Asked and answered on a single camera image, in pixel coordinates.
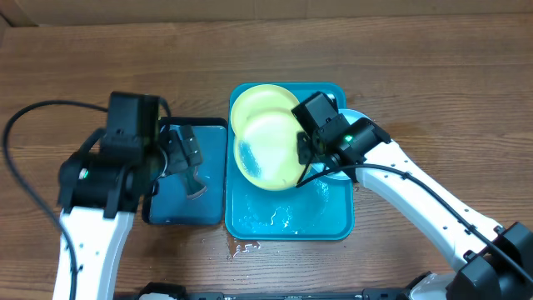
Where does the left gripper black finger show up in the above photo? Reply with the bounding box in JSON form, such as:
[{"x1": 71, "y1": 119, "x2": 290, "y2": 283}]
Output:
[
  {"x1": 179, "y1": 125, "x2": 203, "y2": 167},
  {"x1": 167, "y1": 130, "x2": 189, "y2": 175}
]

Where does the light blue plate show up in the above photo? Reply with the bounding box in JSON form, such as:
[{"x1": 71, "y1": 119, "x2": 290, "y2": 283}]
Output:
[{"x1": 310, "y1": 108, "x2": 376, "y2": 183}]

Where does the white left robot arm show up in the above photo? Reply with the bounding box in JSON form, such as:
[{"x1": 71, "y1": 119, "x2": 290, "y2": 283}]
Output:
[{"x1": 53, "y1": 119, "x2": 207, "y2": 299}]

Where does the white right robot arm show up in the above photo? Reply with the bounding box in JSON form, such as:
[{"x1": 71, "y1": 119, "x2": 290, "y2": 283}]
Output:
[{"x1": 298, "y1": 115, "x2": 532, "y2": 300}]

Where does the black water tray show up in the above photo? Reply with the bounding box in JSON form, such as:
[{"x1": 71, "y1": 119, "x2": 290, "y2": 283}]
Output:
[{"x1": 142, "y1": 117, "x2": 228, "y2": 226}]

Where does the teal serving tray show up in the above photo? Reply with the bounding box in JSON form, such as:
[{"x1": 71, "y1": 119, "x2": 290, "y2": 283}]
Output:
[{"x1": 225, "y1": 82, "x2": 355, "y2": 240}]

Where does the yellow plate with blue stain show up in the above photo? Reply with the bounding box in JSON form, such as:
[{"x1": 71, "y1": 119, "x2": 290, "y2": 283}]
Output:
[{"x1": 230, "y1": 84, "x2": 301, "y2": 138}]

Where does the brown cardboard backdrop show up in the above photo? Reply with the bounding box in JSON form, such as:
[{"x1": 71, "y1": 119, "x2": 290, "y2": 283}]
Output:
[{"x1": 1, "y1": 0, "x2": 532, "y2": 27}]

